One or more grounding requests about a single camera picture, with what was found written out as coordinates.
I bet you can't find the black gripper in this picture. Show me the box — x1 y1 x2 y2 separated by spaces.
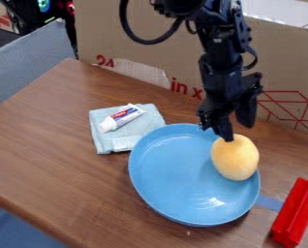
197 54 263 142

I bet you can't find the yellow ball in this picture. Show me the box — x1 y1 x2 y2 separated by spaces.
211 134 260 181

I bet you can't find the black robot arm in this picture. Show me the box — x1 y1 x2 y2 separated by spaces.
153 0 263 141

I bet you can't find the blue plate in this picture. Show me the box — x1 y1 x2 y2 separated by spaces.
128 124 260 227

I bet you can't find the white toothpaste tube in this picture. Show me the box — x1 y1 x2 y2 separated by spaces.
99 104 145 134

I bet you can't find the brown cardboard box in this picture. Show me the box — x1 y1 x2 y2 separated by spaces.
73 0 308 133

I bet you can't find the blue tape strip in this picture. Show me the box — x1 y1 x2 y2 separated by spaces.
256 195 284 212

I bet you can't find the light blue folded cloth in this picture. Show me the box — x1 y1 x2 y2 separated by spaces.
88 104 165 154

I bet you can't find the red plastic block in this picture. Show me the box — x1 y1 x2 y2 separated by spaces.
271 177 308 248

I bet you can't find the black machine with lights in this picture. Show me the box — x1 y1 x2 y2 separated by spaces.
0 0 77 53

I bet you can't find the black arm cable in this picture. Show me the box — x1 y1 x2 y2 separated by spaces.
117 0 187 46

